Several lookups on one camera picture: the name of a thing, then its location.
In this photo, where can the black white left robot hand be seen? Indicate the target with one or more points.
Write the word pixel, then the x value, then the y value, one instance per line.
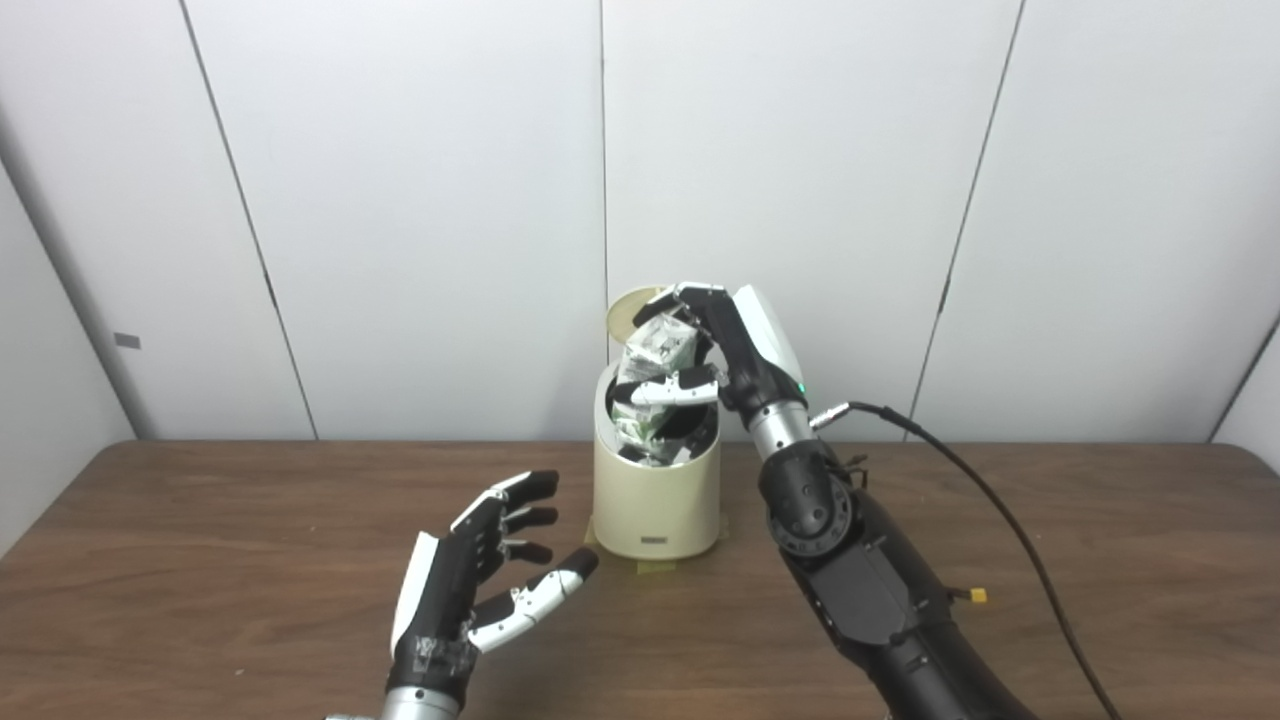
pixel 440 600

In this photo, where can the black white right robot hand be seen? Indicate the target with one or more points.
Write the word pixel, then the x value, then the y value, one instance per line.
pixel 755 360

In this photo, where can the white green milk carton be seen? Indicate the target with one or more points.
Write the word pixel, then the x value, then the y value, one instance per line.
pixel 662 345

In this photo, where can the round cream bin lid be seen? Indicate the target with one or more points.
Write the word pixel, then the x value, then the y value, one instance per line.
pixel 622 315

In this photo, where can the cream-colored trash bin body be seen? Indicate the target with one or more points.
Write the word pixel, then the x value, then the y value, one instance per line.
pixel 655 505

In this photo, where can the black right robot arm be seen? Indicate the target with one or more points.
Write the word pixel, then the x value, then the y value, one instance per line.
pixel 870 590

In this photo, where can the small gray wall tag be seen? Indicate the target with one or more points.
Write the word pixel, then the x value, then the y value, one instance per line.
pixel 127 340

